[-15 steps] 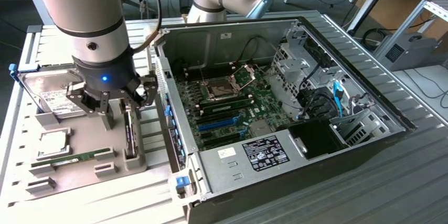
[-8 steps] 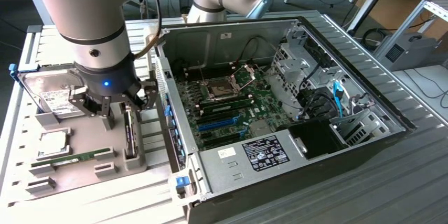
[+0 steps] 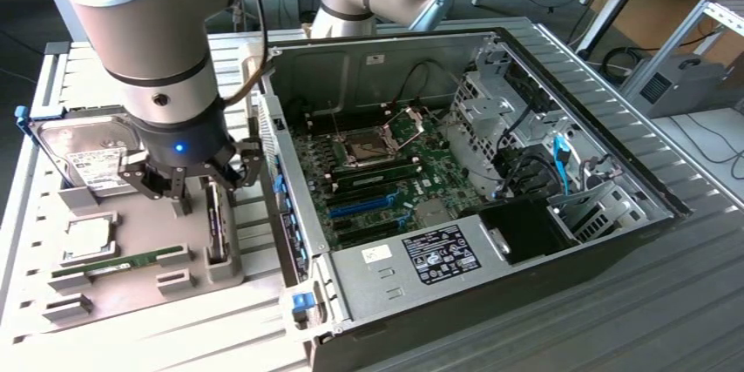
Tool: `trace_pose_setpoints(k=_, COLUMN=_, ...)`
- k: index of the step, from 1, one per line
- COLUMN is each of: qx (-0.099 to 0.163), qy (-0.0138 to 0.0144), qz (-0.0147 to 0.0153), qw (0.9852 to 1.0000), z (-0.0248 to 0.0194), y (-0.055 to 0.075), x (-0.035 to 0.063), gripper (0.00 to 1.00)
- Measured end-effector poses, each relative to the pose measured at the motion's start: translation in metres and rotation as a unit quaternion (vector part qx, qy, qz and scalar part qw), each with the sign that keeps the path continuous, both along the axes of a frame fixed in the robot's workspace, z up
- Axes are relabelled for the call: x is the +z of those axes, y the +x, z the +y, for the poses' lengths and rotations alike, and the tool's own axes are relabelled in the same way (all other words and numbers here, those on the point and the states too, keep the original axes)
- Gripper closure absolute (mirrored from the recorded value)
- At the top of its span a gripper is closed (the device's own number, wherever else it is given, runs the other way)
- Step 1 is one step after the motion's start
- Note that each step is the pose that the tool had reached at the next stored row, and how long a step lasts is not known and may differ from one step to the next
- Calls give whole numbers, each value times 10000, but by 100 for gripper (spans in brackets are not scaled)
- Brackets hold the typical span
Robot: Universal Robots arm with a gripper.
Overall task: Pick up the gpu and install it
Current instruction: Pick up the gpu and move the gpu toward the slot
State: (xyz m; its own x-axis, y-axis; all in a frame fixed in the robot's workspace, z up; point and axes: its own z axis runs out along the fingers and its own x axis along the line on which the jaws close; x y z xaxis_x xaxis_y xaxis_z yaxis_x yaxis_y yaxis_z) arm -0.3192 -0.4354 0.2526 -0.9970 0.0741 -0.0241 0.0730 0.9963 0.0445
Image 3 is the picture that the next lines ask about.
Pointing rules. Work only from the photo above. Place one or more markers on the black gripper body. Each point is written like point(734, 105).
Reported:
point(180, 141)

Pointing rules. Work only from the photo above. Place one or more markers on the graphics card with black shroud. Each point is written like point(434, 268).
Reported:
point(218, 224)

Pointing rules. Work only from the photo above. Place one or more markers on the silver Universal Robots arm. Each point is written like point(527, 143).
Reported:
point(146, 32)

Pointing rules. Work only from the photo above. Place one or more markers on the blue slot latch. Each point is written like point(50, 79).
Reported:
point(295, 233)
point(302, 257)
point(278, 182)

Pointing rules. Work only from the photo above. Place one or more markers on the hard disk with blue carrier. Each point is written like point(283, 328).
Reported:
point(75, 145)

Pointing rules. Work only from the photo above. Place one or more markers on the grey parts rack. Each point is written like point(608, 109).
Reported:
point(146, 250)

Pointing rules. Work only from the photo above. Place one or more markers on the silver CPU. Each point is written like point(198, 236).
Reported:
point(87, 237)

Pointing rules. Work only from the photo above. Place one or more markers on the thin locking lever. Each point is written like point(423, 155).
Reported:
point(338, 126)

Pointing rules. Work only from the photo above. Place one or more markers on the green RAM stick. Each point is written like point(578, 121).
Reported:
point(116, 263)

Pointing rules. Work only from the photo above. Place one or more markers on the black expansion slot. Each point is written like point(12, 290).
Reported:
point(368, 226)
point(355, 198)

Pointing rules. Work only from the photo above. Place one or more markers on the CPU socket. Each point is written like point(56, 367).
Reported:
point(366, 150)

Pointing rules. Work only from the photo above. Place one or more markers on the black RAM stick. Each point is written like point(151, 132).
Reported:
point(372, 173)

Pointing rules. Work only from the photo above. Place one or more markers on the metal socket cover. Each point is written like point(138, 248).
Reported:
point(407, 130)

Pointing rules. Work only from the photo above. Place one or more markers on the blue case latch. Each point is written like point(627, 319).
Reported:
point(302, 303)

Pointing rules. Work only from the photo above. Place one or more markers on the green motherboard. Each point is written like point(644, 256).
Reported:
point(442, 163)

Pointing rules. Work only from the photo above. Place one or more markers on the grey chipset heatsink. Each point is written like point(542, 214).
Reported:
point(436, 211)

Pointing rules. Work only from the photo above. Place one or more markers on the grey power supply with label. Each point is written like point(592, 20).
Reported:
point(372, 289)

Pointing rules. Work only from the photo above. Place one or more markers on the silver disk bay cage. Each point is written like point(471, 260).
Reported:
point(483, 110)

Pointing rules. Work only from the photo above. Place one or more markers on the open black PC case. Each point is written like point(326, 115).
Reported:
point(466, 306)

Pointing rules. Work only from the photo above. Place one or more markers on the grey equipment box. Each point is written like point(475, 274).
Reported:
point(692, 89)

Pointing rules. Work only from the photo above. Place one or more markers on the silver disk bracket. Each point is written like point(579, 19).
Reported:
point(592, 215)

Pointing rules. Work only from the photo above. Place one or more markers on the aluminium profile frame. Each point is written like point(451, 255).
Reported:
point(671, 43)

